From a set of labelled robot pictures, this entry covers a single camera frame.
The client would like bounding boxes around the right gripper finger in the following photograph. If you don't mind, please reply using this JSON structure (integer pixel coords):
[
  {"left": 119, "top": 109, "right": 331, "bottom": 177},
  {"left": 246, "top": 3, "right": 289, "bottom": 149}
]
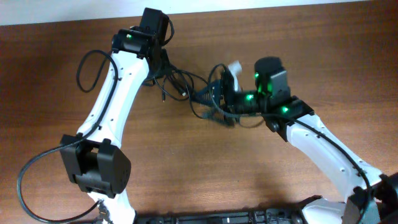
[
  {"left": 202, "top": 108, "right": 228, "bottom": 123},
  {"left": 195, "top": 82, "right": 214, "bottom": 99}
]

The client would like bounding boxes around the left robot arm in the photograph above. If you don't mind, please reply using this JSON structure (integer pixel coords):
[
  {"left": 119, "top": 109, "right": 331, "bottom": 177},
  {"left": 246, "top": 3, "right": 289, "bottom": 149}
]
[{"left": 60, "top": 8, "right": 169, "bottom": 223}]

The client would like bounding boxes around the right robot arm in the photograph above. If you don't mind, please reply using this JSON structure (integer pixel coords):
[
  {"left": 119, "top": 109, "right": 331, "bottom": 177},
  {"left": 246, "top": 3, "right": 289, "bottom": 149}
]
[{"left": 201, "top": 57, "right": 397, "bottom": 223}]

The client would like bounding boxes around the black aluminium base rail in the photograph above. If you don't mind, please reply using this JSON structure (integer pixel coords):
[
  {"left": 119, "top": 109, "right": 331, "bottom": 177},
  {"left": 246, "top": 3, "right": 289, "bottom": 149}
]
[{"left": 134, "top": 208, "right": 307, "bottom": 224}]

